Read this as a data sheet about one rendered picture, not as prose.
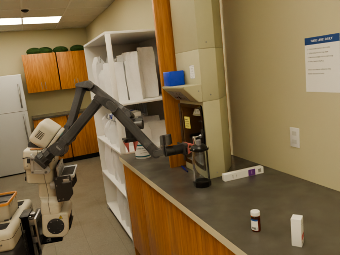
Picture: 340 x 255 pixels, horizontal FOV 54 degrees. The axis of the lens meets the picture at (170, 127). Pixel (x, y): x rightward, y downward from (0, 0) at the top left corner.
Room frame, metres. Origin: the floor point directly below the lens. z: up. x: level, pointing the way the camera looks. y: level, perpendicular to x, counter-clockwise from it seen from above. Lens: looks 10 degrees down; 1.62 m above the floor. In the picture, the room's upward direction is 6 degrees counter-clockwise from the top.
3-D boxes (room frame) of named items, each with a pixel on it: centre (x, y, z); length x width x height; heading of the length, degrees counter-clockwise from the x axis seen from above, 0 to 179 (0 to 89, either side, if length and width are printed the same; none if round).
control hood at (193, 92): (2.04, -0.09, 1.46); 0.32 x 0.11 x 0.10; 22
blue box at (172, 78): (2.12, -0.06, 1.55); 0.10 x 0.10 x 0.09; 22
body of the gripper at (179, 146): (1.90, -0.04, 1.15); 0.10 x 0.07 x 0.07; 23
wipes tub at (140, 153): (2.61, 0.24, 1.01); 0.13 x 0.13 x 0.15
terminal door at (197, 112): (2.06, -0.14, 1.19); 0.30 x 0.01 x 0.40; 22
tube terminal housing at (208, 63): (2.11, -0.26, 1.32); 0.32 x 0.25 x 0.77; 22
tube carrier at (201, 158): (1.83, -0.15, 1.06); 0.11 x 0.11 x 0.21
